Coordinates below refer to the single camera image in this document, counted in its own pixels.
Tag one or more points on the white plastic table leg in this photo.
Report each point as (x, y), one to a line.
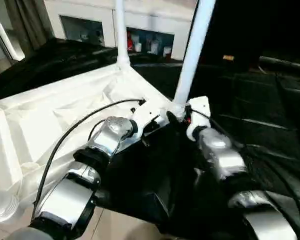
(195, 50)
(121, 32)
(1, 205)

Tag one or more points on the white plastic table top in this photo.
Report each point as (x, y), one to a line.
(52, 100)

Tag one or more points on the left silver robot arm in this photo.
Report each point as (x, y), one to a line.
(110, 135)

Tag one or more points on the black shiny mat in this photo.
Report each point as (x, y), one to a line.
(252, 100)

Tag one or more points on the small pale label tag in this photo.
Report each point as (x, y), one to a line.
(228, 57)

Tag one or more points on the small red packet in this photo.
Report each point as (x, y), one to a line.
(131, 42)

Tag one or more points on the black backdrop cloth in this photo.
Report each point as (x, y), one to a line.
(260, 25)

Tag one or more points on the white glass-door cabinet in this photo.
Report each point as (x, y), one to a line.
(90, 10)

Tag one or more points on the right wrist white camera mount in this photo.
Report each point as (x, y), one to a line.
(200, 110)

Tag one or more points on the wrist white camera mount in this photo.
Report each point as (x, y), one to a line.
(200, 110)
(145, 115)

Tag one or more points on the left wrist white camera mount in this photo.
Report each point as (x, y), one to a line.
(145, 115)

